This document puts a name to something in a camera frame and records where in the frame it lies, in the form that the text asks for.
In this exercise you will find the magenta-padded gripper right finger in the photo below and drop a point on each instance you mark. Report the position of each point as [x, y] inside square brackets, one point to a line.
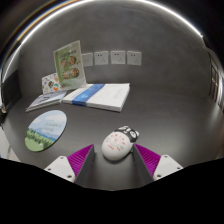
[155, 162]

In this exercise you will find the small white sticker card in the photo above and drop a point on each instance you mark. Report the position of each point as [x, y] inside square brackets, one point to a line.
[50, 83]

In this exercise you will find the white book with blue band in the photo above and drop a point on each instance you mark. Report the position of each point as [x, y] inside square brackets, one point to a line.
[100, 95]

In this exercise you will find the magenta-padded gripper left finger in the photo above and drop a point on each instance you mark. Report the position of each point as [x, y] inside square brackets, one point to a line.
[71, 163]

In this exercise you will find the grey striped book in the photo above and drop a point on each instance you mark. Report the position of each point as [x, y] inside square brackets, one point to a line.
[46, 99]

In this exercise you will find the green standing sign card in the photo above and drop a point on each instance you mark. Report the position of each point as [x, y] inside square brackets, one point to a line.
[69, 65]

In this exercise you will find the round landscape-print mouse pad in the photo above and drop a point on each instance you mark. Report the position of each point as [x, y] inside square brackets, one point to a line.
[46, 130]

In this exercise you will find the white panda computer mouse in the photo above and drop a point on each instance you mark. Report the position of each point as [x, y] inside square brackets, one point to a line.
[115, 145]

